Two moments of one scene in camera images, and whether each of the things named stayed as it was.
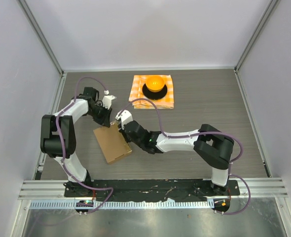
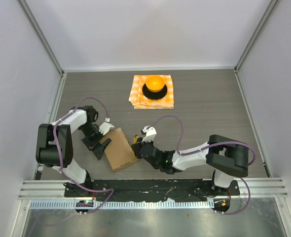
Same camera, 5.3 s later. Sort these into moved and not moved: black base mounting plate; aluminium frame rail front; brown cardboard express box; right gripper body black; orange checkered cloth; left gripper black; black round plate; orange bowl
Moved: left gripper black; right gripper body black; brown cardboard express box
Not moved: black round plate; orange checkered cloth; orange bowl; black base mounting plate; aluminium frame rail front
